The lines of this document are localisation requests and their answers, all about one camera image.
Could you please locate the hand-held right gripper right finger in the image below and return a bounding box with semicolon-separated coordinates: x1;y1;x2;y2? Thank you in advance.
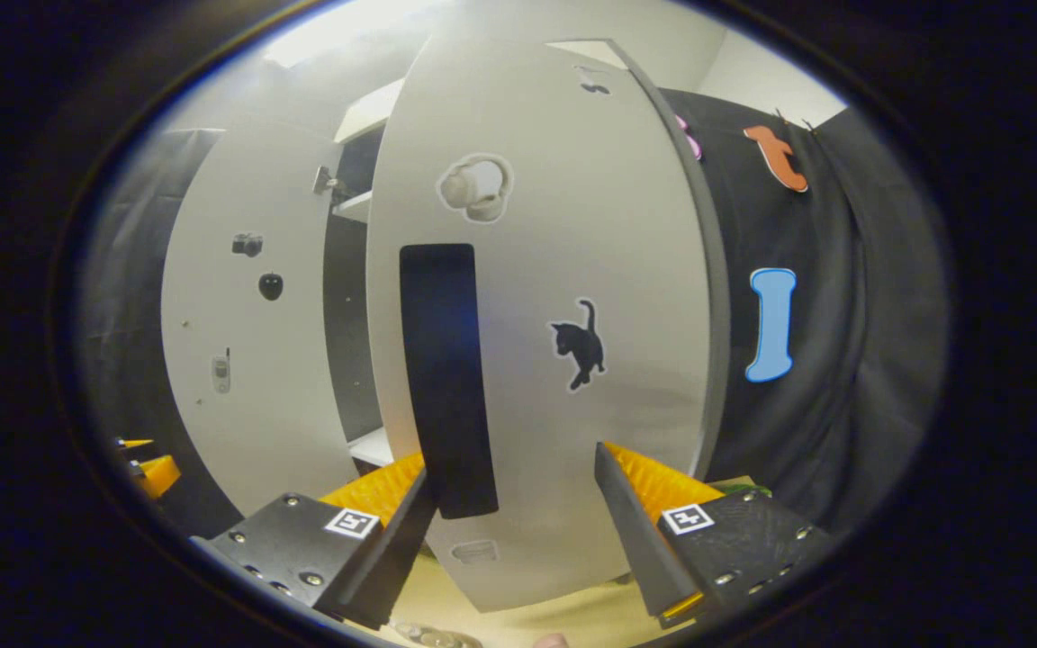
592;441;834;631

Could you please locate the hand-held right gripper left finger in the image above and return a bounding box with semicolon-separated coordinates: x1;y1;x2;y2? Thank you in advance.
190;450;438;631

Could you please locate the white door with camera sticker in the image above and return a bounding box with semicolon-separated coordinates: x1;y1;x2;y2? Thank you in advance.
161;121;362;518

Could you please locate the white door with headphone sticker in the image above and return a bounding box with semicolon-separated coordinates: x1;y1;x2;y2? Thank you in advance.
365;36;719;615

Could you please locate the white cabinet shelf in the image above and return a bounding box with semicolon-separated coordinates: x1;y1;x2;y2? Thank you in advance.
331;191;374;224
349;426;393;469

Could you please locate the white grey cabinet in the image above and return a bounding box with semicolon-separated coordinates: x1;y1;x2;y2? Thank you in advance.
313;38;734;491

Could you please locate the black door handle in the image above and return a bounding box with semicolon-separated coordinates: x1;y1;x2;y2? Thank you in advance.
399;243;500;520

